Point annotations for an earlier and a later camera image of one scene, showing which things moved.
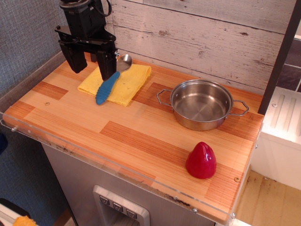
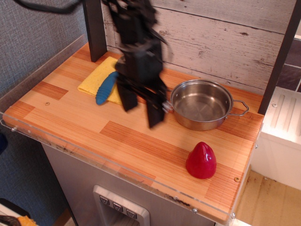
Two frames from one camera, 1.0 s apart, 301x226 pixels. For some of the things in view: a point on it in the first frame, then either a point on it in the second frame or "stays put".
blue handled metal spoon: [123, 63] stays put
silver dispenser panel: [114, 210] stays put
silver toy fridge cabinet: [97, 197] stays put
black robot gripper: [86, 31] to [139, 68]
